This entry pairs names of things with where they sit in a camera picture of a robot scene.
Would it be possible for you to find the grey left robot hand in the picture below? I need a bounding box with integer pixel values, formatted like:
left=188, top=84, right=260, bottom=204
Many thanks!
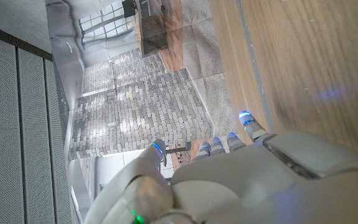
left=84, top=110, right=358, bottom=224

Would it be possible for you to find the printed office backdrop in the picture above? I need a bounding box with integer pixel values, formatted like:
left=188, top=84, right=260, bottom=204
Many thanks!
left=44, top=0, right=239, bottom=224

